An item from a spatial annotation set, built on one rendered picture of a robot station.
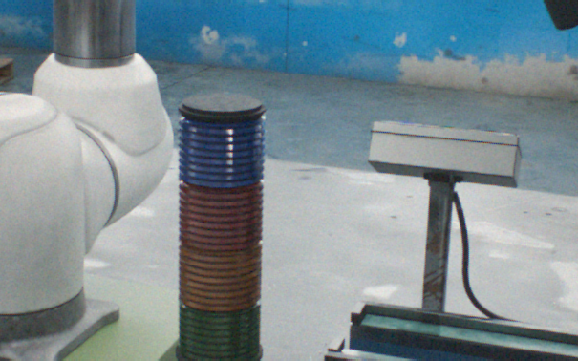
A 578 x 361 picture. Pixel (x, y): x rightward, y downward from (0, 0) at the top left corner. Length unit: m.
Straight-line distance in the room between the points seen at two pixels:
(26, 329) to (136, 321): 0.16
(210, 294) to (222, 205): 0.07
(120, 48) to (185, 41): 5.87
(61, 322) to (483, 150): 0.51
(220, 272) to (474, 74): 6.01
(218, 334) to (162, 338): 0.54
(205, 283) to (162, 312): 0.61
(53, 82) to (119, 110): 0.09
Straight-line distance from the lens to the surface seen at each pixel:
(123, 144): 1.36
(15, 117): 1.22
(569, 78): 6.68
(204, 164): 0.74
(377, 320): 1.16
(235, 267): 0.77
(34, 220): 1.22
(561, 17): 1.04
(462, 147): 1.28
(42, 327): 1.27
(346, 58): 6.90
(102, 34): 1.36
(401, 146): 1.29
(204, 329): 0.79
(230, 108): 0.74
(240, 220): 0.76
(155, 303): 1.41
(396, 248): 1.71
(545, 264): 1.70
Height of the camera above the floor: 1.39
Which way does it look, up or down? 17 degrees down
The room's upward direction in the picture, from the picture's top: 2 degrees clockwise
